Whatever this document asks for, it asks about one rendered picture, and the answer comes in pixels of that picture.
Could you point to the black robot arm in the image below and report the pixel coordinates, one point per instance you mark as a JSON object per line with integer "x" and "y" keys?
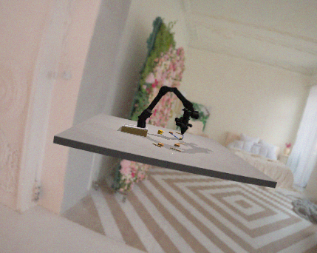
{"x": 163, "y": 90}

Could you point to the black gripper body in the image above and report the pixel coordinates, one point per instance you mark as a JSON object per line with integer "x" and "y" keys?
{"x": 184, "y": 122}

